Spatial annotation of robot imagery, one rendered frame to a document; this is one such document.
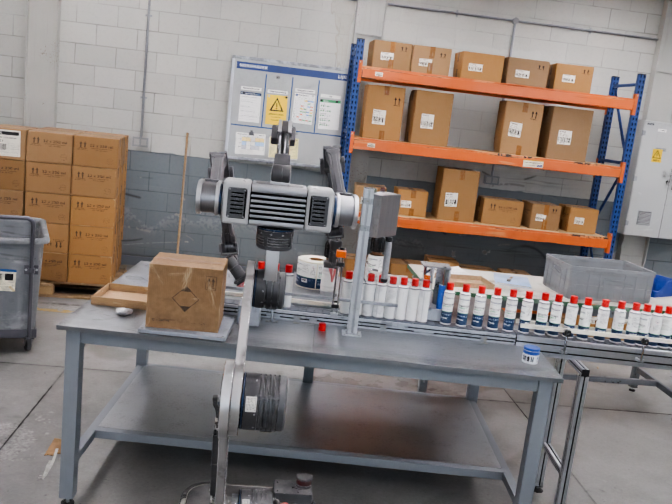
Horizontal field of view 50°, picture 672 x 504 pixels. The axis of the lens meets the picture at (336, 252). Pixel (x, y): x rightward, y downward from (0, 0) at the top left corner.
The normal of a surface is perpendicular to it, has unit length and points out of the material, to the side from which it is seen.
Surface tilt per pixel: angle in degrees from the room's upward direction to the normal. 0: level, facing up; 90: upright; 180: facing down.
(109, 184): 90
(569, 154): 91
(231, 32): 90
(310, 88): 90
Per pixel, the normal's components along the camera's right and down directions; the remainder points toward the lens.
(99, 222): 0.19, 0.22
